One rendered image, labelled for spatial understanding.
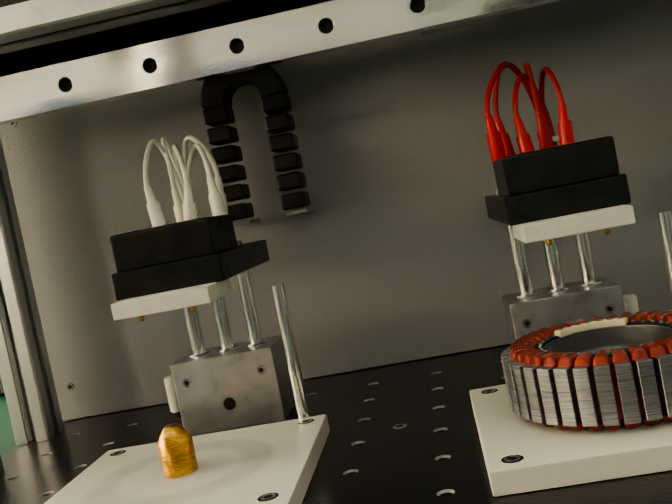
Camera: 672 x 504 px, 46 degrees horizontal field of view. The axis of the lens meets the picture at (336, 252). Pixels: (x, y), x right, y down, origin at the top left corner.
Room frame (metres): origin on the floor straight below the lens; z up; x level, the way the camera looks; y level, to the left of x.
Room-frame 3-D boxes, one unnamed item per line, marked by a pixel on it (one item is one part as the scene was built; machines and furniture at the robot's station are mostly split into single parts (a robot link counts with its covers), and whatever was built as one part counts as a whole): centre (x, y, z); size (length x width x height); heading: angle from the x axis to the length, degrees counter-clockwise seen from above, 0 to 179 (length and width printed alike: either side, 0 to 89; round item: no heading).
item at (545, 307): (0.56, -0.15, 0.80); 0.08 x 0.05 x 0.06; 83
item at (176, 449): (0.44, 0.11, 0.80); 0.02 x 0.02 x 0.03
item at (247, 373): (0.59, 0.09, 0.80); 0.08 x 0.05 x 0.06; 83
